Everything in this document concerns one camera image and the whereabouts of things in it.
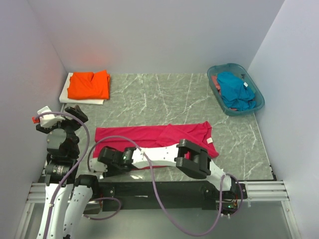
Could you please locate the salmon t shirt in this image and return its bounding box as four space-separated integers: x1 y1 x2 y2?
211 76 221 96

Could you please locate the white foam pad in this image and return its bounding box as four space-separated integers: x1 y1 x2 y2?
59 73 104 105

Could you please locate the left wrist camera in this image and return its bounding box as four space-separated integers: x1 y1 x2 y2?
32 106 64 128

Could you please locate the orange folded t shirt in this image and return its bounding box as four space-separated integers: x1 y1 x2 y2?
67 70 111 100

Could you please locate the blue t shirt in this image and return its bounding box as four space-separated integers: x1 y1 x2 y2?
217 72 256 111

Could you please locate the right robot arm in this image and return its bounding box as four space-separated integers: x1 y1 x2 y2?
90 139 241 199

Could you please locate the pink t shirt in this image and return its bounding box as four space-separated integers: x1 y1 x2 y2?
95 121 219 158

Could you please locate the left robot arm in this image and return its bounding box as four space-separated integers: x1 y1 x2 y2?
33 105 100 239

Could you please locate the aluminium frame rail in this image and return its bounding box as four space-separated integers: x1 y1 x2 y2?
215 181 291 202

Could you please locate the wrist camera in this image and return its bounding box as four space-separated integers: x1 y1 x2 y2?
32 106 64 128
89 158 108 173

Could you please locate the teal plastic basket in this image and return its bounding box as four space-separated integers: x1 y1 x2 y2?
207 63 265 116

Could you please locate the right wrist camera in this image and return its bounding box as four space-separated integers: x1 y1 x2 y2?
89 158 108 173

